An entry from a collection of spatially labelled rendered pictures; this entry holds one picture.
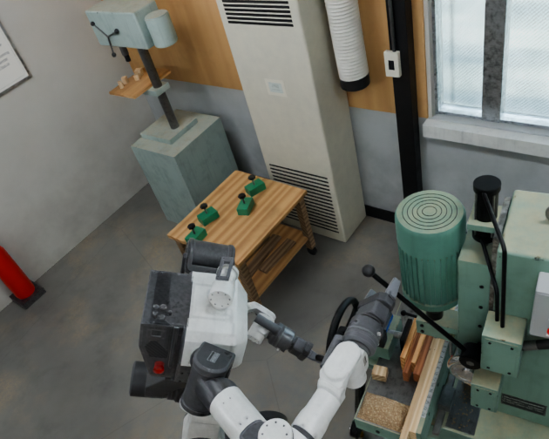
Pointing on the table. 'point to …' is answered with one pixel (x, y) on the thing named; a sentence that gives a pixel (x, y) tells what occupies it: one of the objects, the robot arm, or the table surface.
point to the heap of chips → (383, 412)
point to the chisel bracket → (439, 325)
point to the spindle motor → (430, 248)
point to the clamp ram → (402, 333)
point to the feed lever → (471, 357)
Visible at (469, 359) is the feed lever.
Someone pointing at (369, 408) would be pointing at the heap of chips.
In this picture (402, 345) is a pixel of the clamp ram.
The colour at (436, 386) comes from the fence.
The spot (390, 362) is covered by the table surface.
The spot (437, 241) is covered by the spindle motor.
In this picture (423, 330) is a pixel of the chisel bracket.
